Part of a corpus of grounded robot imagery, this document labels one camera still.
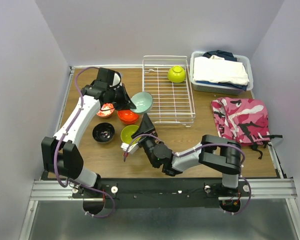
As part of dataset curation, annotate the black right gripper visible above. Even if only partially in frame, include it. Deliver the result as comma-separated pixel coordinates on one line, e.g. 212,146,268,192
131,112,158,168

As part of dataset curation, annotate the white bowl orange pattern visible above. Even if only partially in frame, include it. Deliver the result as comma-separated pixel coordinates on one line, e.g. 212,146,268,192
96,103,115,118

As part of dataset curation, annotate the teal checked white bowl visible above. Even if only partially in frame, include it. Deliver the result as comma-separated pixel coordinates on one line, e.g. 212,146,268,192
130,91,154,114

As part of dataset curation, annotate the lime green bowl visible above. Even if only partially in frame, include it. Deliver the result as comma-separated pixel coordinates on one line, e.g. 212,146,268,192
120,125,139,144
167,65,186,83

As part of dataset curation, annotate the beige floral ceramic bowl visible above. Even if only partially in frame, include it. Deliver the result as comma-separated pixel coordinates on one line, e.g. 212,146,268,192
92,122,115,144

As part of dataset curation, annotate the lime green bowl front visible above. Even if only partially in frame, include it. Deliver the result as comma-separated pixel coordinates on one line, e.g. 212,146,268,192
167,65,186,83

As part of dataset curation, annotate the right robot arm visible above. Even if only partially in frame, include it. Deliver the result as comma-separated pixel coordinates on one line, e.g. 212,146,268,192
131,114,245,196

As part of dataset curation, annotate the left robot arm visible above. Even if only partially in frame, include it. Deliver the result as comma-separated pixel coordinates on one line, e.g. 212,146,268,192
41,67,136,198

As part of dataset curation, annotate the grey perforated laundry basket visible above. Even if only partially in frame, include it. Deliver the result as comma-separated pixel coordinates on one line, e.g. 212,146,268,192
189,51,254,95

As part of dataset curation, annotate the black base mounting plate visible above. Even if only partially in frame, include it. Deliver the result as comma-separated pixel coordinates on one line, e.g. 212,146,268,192
72,177,251,210

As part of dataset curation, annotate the white folded towel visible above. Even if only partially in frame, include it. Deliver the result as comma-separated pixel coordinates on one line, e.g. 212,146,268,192
192,56,249,86

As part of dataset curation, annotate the pink camouflage bag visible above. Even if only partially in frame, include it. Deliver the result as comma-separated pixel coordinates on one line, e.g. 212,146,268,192
211,97,283,160

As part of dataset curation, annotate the dark blue cloth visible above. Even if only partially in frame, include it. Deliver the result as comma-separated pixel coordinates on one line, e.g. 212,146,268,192
202,50,238,62

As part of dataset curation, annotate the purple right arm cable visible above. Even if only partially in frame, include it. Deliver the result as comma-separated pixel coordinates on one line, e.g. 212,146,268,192
123,133,253,216

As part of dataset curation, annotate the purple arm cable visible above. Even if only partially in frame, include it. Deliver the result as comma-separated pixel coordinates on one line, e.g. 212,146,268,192
123,133,253,216
53,66,116,219

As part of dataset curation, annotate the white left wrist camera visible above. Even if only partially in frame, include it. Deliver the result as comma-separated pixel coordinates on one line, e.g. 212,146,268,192
110,71,122,89

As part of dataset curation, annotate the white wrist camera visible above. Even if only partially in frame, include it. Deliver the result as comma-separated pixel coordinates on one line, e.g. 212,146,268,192
120,142,139,157
110,71,122,89

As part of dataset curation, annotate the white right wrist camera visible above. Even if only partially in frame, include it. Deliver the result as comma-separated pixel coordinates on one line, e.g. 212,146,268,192
120,142,139,157

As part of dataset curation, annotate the white wire dish rack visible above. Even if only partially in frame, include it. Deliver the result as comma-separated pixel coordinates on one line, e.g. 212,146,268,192
142,55,196,127

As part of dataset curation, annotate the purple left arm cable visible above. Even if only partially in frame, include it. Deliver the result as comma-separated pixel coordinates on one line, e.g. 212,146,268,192
53,66,116,219

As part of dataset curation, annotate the aluminium frame rail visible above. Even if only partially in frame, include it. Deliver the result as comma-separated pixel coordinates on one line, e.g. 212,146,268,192
218,177,298,201

